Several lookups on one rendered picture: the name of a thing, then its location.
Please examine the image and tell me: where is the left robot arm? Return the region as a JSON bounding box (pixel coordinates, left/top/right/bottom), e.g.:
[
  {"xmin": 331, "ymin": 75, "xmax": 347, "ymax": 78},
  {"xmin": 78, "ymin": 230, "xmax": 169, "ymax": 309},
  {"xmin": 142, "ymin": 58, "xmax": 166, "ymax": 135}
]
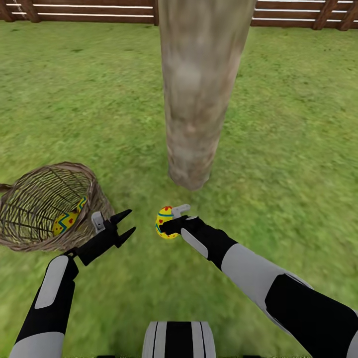
[{"xmin": 8, "ymin": 209, "xmax": 136, "ymax": 358}]

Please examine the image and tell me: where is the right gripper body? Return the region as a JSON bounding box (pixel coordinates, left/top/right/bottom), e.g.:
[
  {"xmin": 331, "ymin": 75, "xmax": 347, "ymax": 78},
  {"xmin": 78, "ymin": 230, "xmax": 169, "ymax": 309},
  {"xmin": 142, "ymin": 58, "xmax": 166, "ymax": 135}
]
[{"xmin": 164, "ymin": 215, "xmax": 188, "ymax": 235}]

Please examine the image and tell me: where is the easter egg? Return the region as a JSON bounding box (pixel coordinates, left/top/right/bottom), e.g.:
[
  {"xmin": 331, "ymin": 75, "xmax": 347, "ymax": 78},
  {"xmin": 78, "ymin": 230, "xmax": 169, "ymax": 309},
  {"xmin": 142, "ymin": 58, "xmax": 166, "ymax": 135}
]
[
  {"xmin": 156, "ymin": 206, "xmax": 179, "ymax": 239},
  {"xmin": 53, "ymin": 212, "xmax": 78, "ymax": 236},
  {"xmin": 77, "ymin": 196, "xmax": 87, "ymax": 213}
]

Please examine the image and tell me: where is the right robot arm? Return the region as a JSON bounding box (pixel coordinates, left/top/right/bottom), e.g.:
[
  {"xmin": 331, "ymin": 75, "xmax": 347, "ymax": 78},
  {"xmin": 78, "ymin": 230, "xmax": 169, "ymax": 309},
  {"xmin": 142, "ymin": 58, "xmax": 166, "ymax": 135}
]
[{"xmin": 159, "ymin": 204, "xmax": 358, "ymax": 358}]

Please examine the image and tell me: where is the wicker basket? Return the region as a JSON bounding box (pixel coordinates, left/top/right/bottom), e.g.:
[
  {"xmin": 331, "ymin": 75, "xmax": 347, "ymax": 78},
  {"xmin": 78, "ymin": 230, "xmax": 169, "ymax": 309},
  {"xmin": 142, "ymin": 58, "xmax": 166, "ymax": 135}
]
[{"xmin": 0, "ymin": 161, "xmax": 116, "ymax": 252}]

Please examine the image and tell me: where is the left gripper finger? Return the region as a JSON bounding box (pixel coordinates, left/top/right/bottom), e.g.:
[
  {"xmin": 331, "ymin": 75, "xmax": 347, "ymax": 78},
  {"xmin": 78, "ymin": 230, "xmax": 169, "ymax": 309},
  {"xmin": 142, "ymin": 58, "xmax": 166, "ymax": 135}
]
[
  {"xmin": 110, "ymin": 209, "xmax": 132, "ymax": 229},
  {"xmin": 119, "ymin": 227, "xmax": 136, "ymax": 244}
]

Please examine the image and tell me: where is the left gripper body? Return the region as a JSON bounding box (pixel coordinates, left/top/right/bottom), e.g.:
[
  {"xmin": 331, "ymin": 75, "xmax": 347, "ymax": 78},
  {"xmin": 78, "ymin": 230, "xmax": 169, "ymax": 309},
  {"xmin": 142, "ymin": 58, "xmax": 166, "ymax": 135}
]
[{"xmin": 88, "ymin": 220, "xmax": 122, "ymax": 256}]

